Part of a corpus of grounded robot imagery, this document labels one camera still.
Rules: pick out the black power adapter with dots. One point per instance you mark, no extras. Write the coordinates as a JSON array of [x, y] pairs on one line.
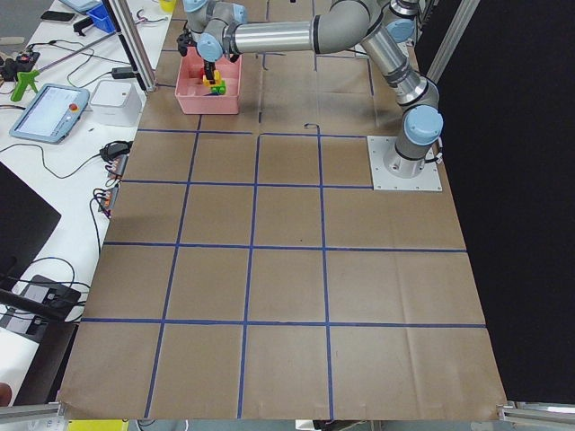
[[124, 72]]

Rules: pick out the green toy block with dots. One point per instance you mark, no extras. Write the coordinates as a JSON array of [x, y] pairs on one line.
[[219, 88]]

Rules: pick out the green plastic tool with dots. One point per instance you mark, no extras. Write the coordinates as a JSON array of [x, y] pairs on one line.
[[24, 81]]

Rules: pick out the yellow toy block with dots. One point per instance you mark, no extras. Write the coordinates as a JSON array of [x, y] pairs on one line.
[[212, 79]]

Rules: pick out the pink plastic box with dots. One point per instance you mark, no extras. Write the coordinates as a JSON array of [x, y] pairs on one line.
[[190, 90]]

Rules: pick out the aluminium frame post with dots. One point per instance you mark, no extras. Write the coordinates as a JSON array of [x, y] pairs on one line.
[[131, 42]]

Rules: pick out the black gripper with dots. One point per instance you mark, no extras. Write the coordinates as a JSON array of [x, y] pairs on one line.
[[209, 70]]

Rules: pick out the blue plastic bin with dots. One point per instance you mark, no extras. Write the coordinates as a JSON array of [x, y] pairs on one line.
[[103, 19]]

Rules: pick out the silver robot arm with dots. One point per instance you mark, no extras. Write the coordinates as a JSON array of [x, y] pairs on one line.
[[221, 29]]

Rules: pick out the teach pendant tablet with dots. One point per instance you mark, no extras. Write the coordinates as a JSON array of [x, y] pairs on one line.
[[52, 114]]

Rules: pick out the white square box device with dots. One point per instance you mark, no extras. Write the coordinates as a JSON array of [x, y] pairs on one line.
[[116, 103]]

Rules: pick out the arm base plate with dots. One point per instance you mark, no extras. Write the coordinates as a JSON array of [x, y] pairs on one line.
[[391, 172]]

